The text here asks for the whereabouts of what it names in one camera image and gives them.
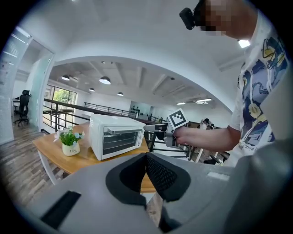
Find large window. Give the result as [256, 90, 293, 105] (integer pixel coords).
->
[43, 85, 77, 128]

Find person's right hand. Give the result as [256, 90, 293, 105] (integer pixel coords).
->
[172, 126, 194, 146]

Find white pot with flowers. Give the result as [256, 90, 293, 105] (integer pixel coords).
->
[53, 125, 86, 157]

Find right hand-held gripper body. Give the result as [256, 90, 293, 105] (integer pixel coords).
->
[164, 108, 190, 148]

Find square ceiling light panel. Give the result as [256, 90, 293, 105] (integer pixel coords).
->
[237, 39, 251, 49]

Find white toaster oven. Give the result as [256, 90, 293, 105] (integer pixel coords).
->
[89, 113, 147, 161]

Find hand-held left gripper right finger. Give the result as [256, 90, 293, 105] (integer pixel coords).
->
[146, 152, 238, 234]

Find person's printed white t-shirt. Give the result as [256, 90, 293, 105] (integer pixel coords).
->
[225, 10, 289, 167]

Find wooden table with white legs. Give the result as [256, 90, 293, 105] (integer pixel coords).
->
[32, 122, 158, 194]

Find person's right forearm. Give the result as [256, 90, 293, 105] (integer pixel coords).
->
[191, 125, 241, 152]

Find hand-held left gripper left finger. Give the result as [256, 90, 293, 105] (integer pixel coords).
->
[29, 152, 162, 234]

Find black office chair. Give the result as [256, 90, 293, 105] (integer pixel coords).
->
[13, 90, 32, 128]

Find frosted glass partition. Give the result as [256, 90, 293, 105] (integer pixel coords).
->
[28, 49, 54, 132]

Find person's head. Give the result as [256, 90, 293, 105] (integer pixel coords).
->
[196, 0, 259, 40]

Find black head-mounted camera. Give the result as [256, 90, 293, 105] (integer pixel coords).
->
[179, 0, 206, 31]

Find black metal railing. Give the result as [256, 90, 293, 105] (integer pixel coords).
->
[42, 98, 200, 162]

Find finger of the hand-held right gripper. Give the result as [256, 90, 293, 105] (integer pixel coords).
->
[143, 123, 169, 140]

